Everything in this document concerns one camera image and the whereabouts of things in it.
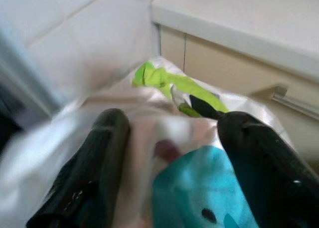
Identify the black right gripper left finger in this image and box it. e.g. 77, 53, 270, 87
25, 108, 132, 228

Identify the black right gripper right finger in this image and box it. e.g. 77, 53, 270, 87
217, 111, 319, 228

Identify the white washing machine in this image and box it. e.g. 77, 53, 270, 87
0, 0, 160, 119

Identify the teal garment with black dots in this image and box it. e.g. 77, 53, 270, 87
152, 145, 260, 228

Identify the pale pink garment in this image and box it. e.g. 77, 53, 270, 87
82, 87, 222, 228

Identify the lime green garment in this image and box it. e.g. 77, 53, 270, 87
131, 60, 229, 120

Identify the beige cabinet with white countertop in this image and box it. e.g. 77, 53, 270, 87
151, 0, 319, 164

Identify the silver cabinet handle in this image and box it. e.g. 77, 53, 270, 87
251, 84, 319, 119

